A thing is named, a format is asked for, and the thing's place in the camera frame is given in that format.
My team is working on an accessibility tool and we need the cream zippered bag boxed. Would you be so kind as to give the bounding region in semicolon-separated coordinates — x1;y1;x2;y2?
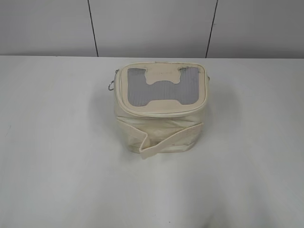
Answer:
108;62;209;159

